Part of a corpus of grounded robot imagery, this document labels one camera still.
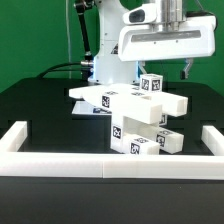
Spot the white marker base sheet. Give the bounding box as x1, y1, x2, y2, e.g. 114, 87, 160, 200
72, 101, 111, 115

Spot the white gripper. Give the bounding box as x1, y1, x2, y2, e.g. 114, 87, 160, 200
118, 16, 216, 80

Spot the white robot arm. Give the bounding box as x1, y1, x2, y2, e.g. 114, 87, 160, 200
74, 0, 217, 84

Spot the black cable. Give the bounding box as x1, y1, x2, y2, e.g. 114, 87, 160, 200
35, 61, 96, 80

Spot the white chair back frame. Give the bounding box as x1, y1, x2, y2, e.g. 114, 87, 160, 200
69, 84, 188, 124

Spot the white chair seat part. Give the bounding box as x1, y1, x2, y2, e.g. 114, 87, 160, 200
110, 111, 161, 154

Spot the white U-shaped boundary frame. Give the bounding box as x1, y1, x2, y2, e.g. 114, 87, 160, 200
0, 121, 224, 180

